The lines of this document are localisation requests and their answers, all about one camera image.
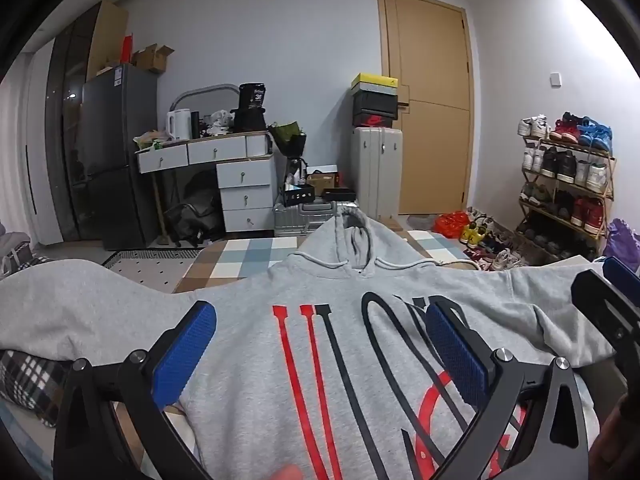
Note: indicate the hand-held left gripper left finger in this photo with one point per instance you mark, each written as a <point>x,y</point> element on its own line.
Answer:
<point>185,355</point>

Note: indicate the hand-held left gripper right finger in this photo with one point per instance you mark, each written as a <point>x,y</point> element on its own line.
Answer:
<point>455,355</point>

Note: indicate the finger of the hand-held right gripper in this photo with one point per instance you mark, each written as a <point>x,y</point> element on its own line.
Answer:
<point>625,277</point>
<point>592,292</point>

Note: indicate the grey hoodie with red print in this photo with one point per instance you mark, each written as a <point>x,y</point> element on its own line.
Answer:
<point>240,310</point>

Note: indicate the black white patterned rug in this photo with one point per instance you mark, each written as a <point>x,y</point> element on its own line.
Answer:
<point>145,267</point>

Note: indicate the pile of loose shoes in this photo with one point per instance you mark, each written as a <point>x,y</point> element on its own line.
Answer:
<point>492,250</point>

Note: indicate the blue brown checked bed sheet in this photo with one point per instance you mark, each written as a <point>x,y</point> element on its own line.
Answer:
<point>240,260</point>

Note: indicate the wooden shoe rack with shoes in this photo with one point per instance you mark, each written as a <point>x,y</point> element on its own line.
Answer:
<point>565,165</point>

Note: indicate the red plastic bag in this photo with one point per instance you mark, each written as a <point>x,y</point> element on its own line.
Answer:
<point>450,225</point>

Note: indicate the grey door mat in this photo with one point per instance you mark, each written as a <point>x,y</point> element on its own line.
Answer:
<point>421,221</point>

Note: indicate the black duffel bag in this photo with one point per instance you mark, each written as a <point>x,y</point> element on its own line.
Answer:
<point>192,215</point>

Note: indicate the black white plaid cloth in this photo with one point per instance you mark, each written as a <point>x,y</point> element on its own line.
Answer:
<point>30,380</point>

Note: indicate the silver suitcase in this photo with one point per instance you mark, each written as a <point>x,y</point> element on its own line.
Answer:
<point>300,216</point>

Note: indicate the white drawer desk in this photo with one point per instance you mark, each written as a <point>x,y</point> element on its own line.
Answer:
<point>245,175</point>

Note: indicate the white upright suitcase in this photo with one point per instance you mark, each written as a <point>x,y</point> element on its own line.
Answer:
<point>375,175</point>

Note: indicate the black flat box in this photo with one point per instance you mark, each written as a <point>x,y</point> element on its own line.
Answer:
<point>339,194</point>

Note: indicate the light wooden door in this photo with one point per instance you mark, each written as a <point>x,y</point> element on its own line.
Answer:
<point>430,150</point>

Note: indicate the dark grey refrigerator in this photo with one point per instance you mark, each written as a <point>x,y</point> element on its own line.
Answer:
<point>115,160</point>

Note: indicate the small cardboard box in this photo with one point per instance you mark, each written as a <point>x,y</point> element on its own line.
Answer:
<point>320,184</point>

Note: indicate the white wardrobe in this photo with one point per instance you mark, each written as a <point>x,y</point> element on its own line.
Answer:
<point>40,185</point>

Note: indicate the white electric kettle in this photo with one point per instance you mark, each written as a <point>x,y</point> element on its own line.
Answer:
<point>178,125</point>

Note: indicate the dark wrapped flower bouquet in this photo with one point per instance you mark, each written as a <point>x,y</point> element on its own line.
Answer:
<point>290,145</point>

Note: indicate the white plastic bag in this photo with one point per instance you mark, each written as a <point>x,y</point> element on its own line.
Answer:
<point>220,122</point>

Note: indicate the black red shoe box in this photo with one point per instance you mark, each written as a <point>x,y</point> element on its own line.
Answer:
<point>375,121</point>

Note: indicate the arched mirror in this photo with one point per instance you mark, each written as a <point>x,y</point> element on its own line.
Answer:
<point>200,105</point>

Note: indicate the tall dark glass cabinet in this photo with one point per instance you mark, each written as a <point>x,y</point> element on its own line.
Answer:
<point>65,135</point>

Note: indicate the open cardboard box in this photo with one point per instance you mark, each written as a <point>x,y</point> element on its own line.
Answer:
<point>152,60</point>

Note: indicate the red paper bag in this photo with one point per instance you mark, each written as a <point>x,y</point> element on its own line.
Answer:
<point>127,49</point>

